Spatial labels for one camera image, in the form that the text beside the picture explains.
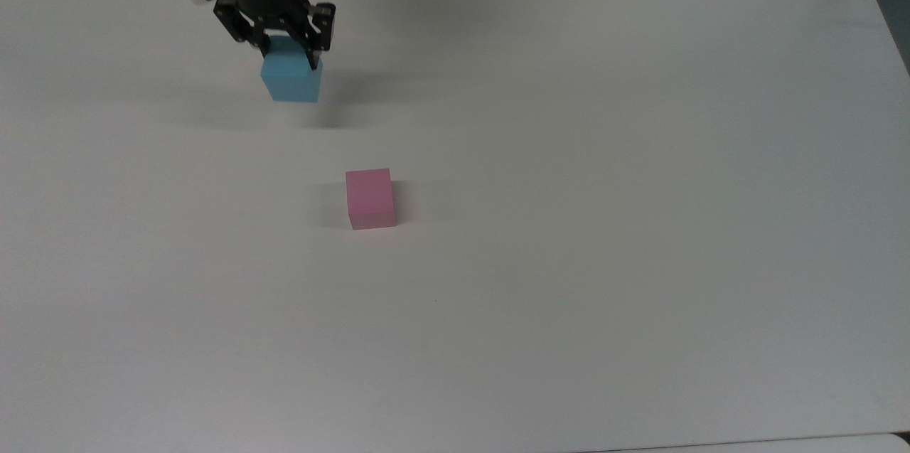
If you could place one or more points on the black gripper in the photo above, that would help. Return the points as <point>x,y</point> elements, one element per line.
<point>277,8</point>

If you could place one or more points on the blue cube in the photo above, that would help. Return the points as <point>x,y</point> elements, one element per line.
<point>291,80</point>

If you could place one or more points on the pink cube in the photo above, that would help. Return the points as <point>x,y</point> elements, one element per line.
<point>370,197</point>

